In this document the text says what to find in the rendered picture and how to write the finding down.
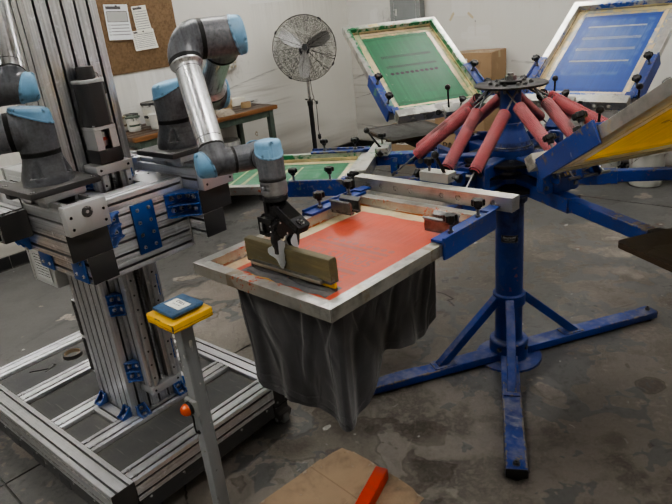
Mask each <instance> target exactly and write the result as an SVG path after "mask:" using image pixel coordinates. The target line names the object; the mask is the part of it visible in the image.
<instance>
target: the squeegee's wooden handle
mask: <svg viewBox="0 0 672 504"><path fill-rule="evenodd" d="M244 241H245V247H246V252H247V258H248V260H252V259H256V260H259V261H262V262H266V263H269V264H272V265H276V266H279V267H281V266H280V265H279V263H278V261H277V259H276V258H274V257H273V256H271V255H270V254H269V253H268V248H269V247H271V246H272V244H271V240H268V239H265V238H261V237H257V236H253V235H248V236H246V237H245V238H244ZM284 253H285V260H286V265H285V269H289V270H292V271H295V272H299V273H302V274H305V275H309V276H312V277H315V278H319V279H322V280H323V282H324V283H325V284H328V285H333V284H335V283H336V282H338V281H339V278H338V270H337V262H336V258H335V257H333V256H329V255H325V254H322V253H318V252H314V251H310V250H306V249H303V248H299V247H295V246H291V245H287V244H285V249H284Z"/></svg>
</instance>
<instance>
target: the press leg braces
mask: <svg viewBox="0 0 672 504"><path fill-rule="evenodd" d="M525 292H526V298H525V301H526V302H527V303H529V304H530V305H532V306H533V307H535V308H536V309H537V310H539V311H540V312H542V313H543V314H545V315H546V316H547V317H549V318H550V319H552V320H553V321H554V322H556V323H557V324H559V325H560V326H562V327H560V328H557V330H558V331H560V332H561V333H562V334H564V335H565V336H566V335H569V334H573V333H577V332H581V331H584V329H583V328H581V327H580V326H578V325H577V324H571V323H570V322H569V321H567V320H566V319H564V318H563V317H562V316H560V315H559V314H557V313H556V312H555V311H553V310H552V309H550V308H549V307H548V306H546V305H545V304H543V303H542V302H541V301H539V300H538V299H536V298H535V297H534V296H532V295H531V294H529V293H528V292H527V291H525ZM497 307H498V299H497V298H496V297H495V296H493V295H492V296H491V297H490V298H489V300H488V301H487V302H486V303H485V304H484V306H483V307H482V308H481V309H480V310H479V311H478V313H477V314H476V315H475V316H474V317H473V318H472V320H471V321H470V322H469V323H468V324H467V326H466V327H465V328H464V329H463V330H462V331H461V333H460V334H459V335H458V336H457V337H456V338H455V340H454V341H453V342H452V343H451V344H450V346H449V347H448V348H447V349H446V350H445V351H444V353H443V354H442V355H441V356H440V357H439V358H438V360H436V361H432V362H430V364H431V365H432V366H433V368H434V369H435V370H440V369H443V368H447V367H451V366H455V365H457V363H456V362H455V361H454V360H453V359H454V357H455V356H456V355H457V354H458V353H459V352H460V350H461V349H462V348H463V347H464V346H465V345H466V343H467V342H468V341H469V340H470V339H471V337H472V336H473V335H474V334H475V333H476V332H477V330H478V329H479V328H480V327H481V326H482V325H483V323H484V322H485V321H486V320H487V319H488V318H489V316H490V315H491V314H492V313H493V312H494V311H495V309H496V308H497ZM505 315H506V345H507V380H503V396H516V397H520V385H519V381H516V332H515V309H514V300H508V301H505Z"/></svg>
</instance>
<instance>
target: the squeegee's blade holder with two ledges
mask: <svg viewBox="0 0 672 504"><path fill-rule="evenodd" d="M250 261H251V264H255V265H258V266H261V267H264V268H268V269H271V270H274V271H277V272H280V273H284V274H287V275H290V276H293V277H296V278H300V279H303V280H306V281H309V282H313V283H316V284H319V285H322V284H323V283H324V282H323V280H322V279H319V278H315V277H312V276H309V275H305V274H302V273H299V272H295V271H292V270H289V269H285V268H284V269H283V268H281V267H279V266H276V265H272V264H269V263H266V262H262V261H259V260H256V259H252V260H250Z"/></svg>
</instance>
